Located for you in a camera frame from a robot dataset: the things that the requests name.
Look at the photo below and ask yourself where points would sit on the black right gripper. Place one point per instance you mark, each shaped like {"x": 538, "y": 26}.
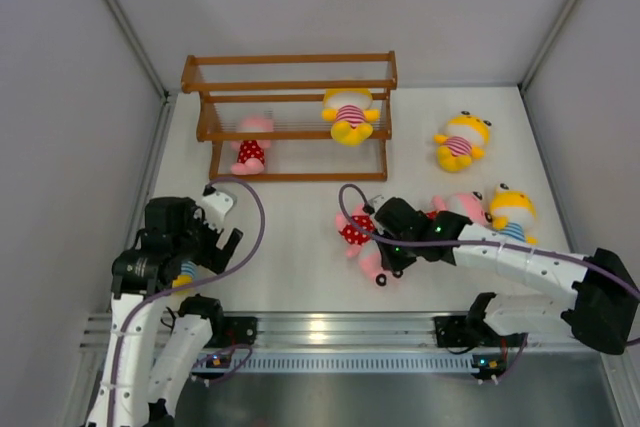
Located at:
{"x": 394, "y": 263}

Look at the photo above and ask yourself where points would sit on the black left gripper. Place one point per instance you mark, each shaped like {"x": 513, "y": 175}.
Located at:
{"x": 194, "y": 215}

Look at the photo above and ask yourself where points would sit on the pink plush toy polka dress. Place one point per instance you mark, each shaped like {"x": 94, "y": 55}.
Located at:
{"x": 363, "y": 248}

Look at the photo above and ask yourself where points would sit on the pink plush toy red dress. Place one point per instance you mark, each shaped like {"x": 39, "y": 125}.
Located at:
{"x": 468, "y": 204}

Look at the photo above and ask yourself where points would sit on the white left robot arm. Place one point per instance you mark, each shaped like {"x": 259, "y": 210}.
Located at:
{"x": 138, "y": 387}

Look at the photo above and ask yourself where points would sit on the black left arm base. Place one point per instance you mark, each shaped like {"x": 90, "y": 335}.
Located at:
{"x": 238, "y": 330}

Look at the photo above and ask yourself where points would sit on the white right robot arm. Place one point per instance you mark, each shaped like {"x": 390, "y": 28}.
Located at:
{"x": 592, "y": 299}

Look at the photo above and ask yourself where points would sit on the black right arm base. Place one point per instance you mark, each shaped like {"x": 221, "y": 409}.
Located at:
{"x": 454, "y": 334}

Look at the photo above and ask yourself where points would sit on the pink plush toy on shelf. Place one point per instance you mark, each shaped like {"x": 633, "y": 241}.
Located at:
{"x": 251, "y": 153}

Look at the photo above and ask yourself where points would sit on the yellow plush toy on shelf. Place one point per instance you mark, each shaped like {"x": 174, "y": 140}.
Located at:
{"x": 350, "y": 113}

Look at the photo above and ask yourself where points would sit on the brown wooden two-tier shelf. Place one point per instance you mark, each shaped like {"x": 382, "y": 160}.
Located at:
{"x": 210, "y": 127}

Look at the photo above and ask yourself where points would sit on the yellow plush blue stripes left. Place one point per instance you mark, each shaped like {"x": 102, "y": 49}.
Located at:
{"x": 182, "y": 285}

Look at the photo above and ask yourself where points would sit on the yellow plush toy pink stripes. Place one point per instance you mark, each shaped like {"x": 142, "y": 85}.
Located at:
{"x": 463, "y": 141}

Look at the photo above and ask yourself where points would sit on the yellow plush toy blue stripes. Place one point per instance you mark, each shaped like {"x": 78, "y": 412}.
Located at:
{"x": 513, "y": 214}

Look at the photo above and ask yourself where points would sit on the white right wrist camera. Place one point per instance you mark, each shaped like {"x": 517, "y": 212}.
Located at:
{"x": 373, "y": 204}

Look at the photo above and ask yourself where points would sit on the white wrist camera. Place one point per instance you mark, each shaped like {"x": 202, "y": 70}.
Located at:
{"x": 217, "y": 204}
{"x": 373, "y": 204}

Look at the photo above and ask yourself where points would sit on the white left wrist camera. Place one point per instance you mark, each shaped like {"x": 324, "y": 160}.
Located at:
{"x": 217, "y": 204}

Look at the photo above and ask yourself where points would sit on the aluminium mounting rail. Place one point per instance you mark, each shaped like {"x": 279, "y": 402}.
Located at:
{"x": 341, "y": 330}

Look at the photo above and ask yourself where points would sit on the grey slotted cable duct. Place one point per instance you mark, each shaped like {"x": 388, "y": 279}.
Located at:
{"x": 353, "y": 362}

